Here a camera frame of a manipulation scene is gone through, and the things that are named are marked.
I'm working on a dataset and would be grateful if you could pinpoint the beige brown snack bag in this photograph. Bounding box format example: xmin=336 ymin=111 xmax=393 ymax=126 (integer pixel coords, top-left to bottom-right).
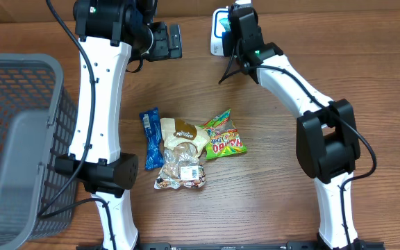
xmin=154 ymin=118 xmax=210 ymax=190

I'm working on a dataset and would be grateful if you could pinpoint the green Haribo candy bag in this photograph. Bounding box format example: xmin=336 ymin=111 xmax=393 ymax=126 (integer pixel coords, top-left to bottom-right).
xmin=200 ymin=109 xmax=247 ymax=160

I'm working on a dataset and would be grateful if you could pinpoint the blue snack wrapper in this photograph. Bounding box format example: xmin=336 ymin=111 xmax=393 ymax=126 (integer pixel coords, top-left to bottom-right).
xmin=140 ymin=107 xmax=164 ymax=170

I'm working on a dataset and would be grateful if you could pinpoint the teal tissue wipes pack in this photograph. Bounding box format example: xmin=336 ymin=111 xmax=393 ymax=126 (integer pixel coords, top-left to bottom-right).
xmin=219 ymin=17 xmax=231 ymax=32

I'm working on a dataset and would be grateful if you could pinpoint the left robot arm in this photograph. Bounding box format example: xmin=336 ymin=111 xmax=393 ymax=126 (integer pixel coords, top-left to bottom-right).
xmin=55 ymin=0 xmax=182 ymax=249

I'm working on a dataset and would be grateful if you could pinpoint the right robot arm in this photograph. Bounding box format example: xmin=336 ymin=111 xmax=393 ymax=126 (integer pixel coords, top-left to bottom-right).
xmin=223 ymin=1 xmax=360 ymax=249

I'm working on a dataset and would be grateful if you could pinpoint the white barcode scanner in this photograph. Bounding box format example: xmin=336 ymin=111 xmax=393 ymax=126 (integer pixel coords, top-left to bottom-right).
xmin=210 ymin=8 xmax=232 ymax=57

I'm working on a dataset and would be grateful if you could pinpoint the grey plastic mesh basket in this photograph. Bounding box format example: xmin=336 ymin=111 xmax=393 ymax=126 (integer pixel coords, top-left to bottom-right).
xmin=0 ymin=53 xmax=77 ymax=249

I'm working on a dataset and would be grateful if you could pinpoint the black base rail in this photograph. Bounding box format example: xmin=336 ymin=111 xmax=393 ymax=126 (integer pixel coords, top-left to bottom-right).
xmin=75 ymin=240 xmax=385 ymax=250

